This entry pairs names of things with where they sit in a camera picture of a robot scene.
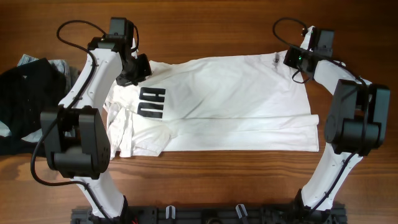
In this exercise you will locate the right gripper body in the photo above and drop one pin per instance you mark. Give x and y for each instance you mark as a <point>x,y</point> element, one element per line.
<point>296,58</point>

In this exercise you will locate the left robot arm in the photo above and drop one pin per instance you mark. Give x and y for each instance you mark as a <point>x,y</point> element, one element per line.
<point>73,135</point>

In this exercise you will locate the black Sydrogen polo shirt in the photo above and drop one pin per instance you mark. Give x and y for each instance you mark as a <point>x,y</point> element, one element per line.
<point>28,96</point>

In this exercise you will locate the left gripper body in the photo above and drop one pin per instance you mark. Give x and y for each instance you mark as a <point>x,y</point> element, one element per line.
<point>136,71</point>

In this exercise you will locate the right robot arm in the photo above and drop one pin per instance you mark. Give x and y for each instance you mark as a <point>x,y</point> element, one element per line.
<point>355,125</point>

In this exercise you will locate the white Puma t-shirt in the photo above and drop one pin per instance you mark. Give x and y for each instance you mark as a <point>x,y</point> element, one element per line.
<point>246,102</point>

